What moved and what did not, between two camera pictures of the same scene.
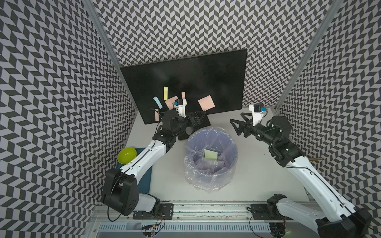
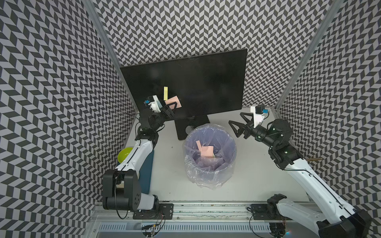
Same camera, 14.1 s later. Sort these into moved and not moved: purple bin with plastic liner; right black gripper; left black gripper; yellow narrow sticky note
Moved: left black gripper
Not moved: right black gripper; purple bin with plastic liner; yellow narrow sticky note
